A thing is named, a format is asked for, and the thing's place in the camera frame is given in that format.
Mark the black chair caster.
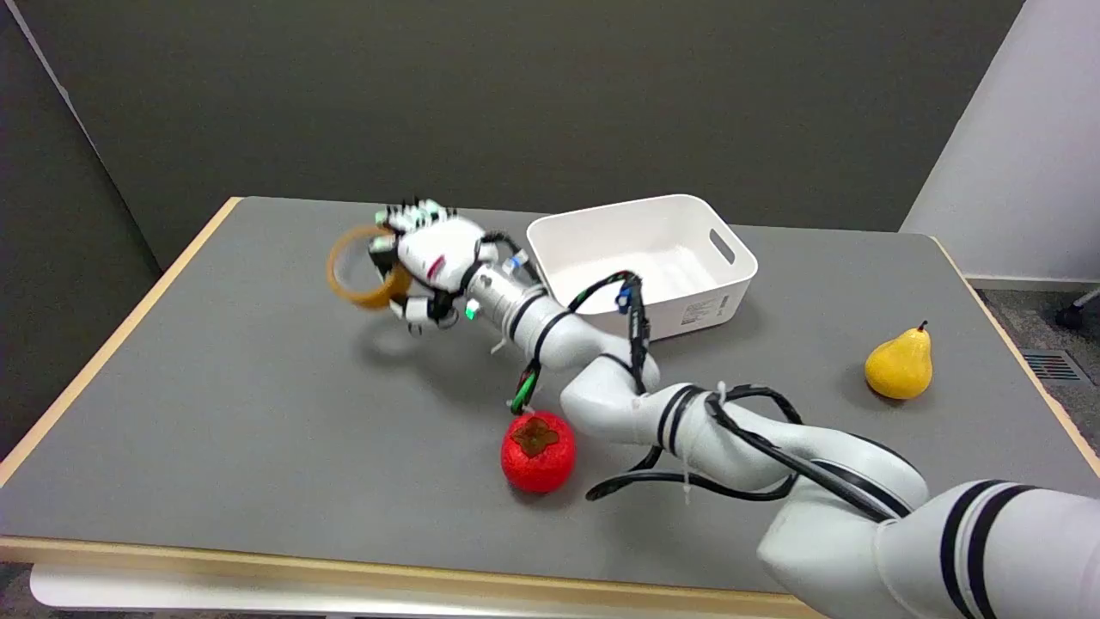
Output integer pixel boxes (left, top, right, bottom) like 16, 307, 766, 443
1055, 289, 1100, 329

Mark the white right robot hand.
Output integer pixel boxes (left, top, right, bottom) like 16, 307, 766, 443
370, 199, 501, 335

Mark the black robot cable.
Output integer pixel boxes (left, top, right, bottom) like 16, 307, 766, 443
481, 230, 903, 524

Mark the floor vent grille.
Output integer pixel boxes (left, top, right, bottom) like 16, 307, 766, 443
1022, 350, 1085, 383

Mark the yellow tape roll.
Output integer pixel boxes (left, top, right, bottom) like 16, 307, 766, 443
327, 224, 414, 310

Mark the yellow pear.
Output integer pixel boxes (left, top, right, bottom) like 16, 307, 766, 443
865, 321, 934, 401

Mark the red persimmon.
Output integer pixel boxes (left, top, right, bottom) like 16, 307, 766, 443
501, 410, 577, 494

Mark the white plastic box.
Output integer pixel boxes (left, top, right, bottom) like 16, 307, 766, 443
526, 194, 759, 343

